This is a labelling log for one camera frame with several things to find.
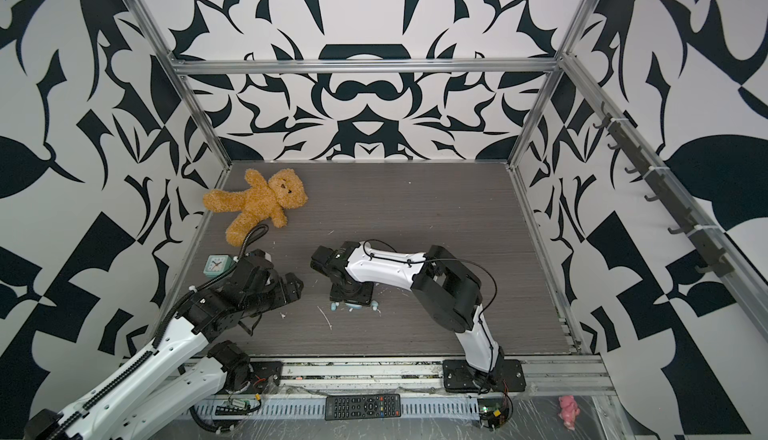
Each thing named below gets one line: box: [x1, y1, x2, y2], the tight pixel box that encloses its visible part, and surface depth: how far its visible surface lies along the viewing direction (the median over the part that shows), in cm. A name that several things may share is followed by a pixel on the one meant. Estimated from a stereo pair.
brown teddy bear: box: [204, 168, 308, 247], surface depth 101 cm
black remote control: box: [325, 394, 402, 421], surface depth 71 cm
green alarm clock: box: [203, 254, 235, 278], surface depth 93 cm
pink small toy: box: [558, 395, 581, 431], surface depth 70 cm
